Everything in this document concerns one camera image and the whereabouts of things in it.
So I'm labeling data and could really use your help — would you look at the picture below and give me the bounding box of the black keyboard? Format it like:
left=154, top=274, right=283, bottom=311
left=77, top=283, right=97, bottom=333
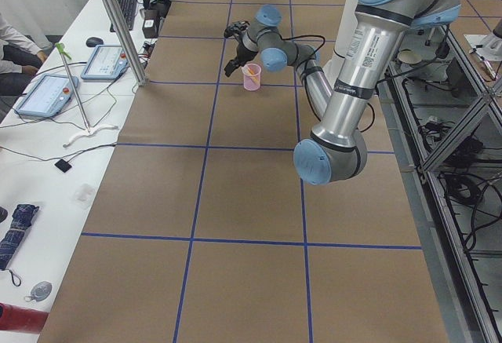
left=117, top=0, right=137, bottom=31

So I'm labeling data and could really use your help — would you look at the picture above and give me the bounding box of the white camera stand column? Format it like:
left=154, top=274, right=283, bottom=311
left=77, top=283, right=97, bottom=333
left=323, top=0, right=358, bottom=84

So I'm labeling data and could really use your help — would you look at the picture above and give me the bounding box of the folded blue umbrella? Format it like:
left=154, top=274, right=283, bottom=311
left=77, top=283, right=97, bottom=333
left=1, top=204, right=39, bottom=271

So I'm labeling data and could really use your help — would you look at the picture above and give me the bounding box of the grey round keychain pouch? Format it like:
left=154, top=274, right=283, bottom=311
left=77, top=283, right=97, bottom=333
left=24, top=281, right=53, bottom=302

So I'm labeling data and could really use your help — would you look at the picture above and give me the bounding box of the pink mesh pen holder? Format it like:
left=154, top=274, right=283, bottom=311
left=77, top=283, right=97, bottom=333
left=242, top=64, right=261, bottom=91

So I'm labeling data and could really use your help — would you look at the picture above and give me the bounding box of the small black square device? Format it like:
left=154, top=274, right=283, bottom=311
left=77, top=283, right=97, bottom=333
left=54, top=159, right=72, bottom=173

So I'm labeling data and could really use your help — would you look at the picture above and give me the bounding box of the far teach pendant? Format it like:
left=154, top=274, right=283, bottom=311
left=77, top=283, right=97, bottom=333
left=81, top=45, right=129, bottom=82

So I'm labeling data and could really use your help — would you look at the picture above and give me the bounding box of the near teach pendant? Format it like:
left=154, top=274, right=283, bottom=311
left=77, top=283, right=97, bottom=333
left=15, top=75, right=73, bottom=118

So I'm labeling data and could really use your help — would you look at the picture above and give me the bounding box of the clear plastic lid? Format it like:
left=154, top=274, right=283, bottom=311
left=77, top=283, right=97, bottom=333
left=72, top=184, right=96, bottom=210

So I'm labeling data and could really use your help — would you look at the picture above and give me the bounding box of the black computer mouse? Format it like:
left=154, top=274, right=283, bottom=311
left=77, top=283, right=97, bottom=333
left=85, top=37, right=104, bottom=48

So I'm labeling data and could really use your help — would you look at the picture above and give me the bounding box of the person in white hoodie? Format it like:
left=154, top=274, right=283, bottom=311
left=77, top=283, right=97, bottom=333
left=1, top=16, right=48, bottom=97

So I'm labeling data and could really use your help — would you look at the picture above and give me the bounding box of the black cardboard box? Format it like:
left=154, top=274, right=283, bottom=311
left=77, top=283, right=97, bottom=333
left=142, top=9, right=160, bottom=39

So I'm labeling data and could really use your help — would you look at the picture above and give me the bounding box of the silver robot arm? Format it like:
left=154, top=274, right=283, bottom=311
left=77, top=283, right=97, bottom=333
left=224, top=0, right=460, bottom=184

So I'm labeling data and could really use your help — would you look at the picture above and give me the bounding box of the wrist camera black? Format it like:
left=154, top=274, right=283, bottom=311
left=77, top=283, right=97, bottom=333
left=224, top=20, right=250, bottom=40

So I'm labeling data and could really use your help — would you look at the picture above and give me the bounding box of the orange marker pen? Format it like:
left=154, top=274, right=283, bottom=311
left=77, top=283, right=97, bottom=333
left=242, top=66, right=260, bottom=84

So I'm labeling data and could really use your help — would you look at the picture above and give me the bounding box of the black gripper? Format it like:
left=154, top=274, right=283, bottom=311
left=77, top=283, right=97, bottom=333
left=224, top=35, right=260, bottom=77

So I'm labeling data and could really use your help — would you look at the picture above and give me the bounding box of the thin metal rod stand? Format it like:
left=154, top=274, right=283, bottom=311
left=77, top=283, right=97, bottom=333
left=54, top=42, right=119, bottom=148

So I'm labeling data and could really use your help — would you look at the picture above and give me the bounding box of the red cylinder bottle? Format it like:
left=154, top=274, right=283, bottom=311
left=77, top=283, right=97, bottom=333
left=0, top=303, right=49, bottom=334

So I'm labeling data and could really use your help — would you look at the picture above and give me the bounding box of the teach pendant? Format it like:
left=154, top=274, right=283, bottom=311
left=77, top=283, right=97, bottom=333
left=15, top=75, right=73, bottom=118
left=81, top=45, right=129, bottom=82

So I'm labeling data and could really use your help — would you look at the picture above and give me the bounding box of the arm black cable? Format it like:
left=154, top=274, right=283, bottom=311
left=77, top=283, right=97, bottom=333
left=280, top=35, right=326, bottom=81

